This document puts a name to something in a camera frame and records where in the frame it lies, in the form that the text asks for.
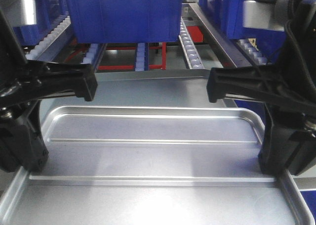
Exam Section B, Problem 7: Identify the large blue plastic crate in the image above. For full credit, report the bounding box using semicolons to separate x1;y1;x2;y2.
66;0;182;44

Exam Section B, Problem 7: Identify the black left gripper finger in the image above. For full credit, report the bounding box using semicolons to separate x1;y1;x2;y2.
0;100;48;172

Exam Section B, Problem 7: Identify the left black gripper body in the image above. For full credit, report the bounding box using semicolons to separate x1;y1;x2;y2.
0;60;98;107

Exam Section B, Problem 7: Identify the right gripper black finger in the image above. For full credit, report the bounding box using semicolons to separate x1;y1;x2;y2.
258;104;316;176

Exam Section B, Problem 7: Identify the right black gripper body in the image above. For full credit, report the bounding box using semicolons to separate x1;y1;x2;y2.
206;65;316;116

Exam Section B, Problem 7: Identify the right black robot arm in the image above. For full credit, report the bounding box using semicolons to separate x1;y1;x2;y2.
0;0;316;175

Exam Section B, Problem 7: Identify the large silver tray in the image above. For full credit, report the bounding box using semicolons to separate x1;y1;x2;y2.
40;70;240;142

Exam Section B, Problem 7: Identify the small silver ribbed tray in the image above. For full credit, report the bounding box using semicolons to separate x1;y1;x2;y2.
0;106;315;225

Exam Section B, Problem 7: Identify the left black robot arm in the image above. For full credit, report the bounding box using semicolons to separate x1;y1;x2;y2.
0;12;97;107

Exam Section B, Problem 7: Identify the centre white roller track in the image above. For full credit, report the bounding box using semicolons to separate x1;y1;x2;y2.
134;43;149;71

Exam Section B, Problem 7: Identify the red metal floor frame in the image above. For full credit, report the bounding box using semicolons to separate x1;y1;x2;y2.
59;26;204;72

